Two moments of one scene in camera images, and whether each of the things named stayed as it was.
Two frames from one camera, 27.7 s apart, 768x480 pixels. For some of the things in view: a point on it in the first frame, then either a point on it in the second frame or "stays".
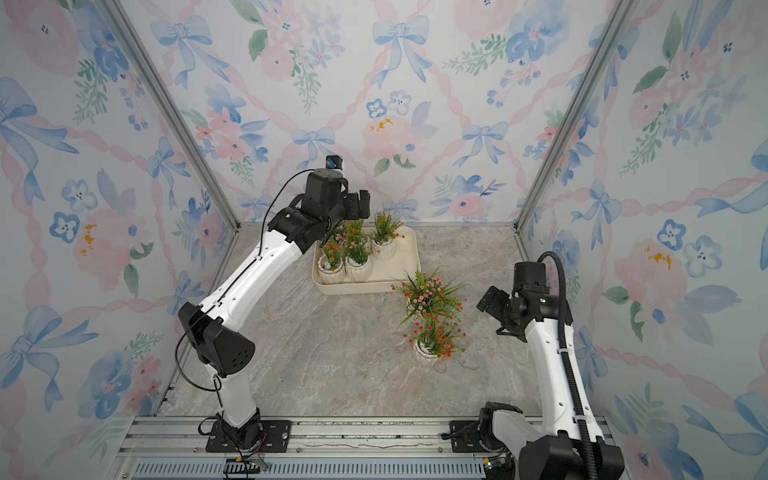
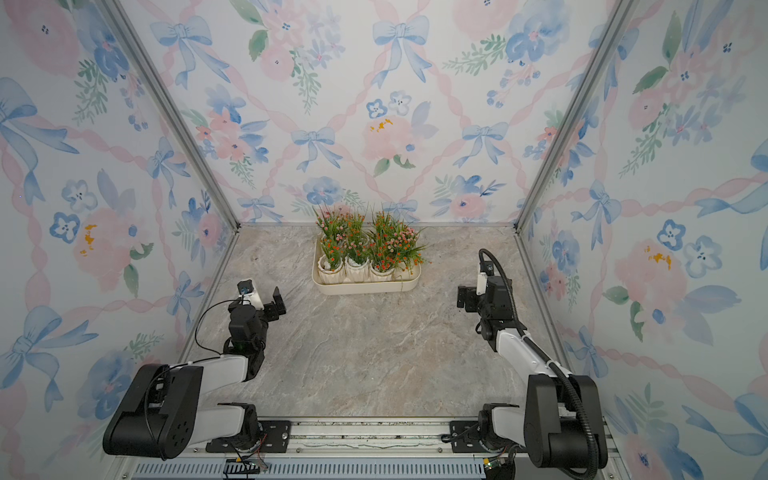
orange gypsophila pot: [330, 265] stays
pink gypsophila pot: [358, 266] stays
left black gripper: [353, 202] to [270, 308]
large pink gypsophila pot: [428, 296] to [407, 252]
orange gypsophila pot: [384, 234] stays
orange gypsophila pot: [353, 229] stays
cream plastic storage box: [386, 274] stays
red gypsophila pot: [435, 336] to [384, 255]
